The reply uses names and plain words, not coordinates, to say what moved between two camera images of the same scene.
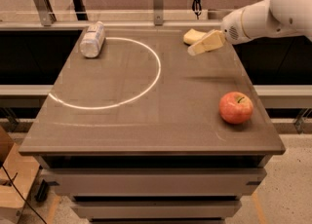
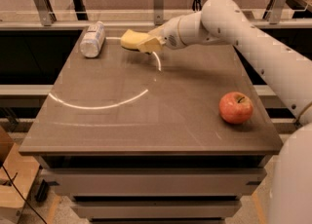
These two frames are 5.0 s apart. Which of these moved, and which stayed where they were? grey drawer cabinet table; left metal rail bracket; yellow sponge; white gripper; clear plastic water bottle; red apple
Moved: white gripper; yellow sponge
Stayed: red apple; clear plastic water bottle; left metal rail bracket; grey drawer cabinet table
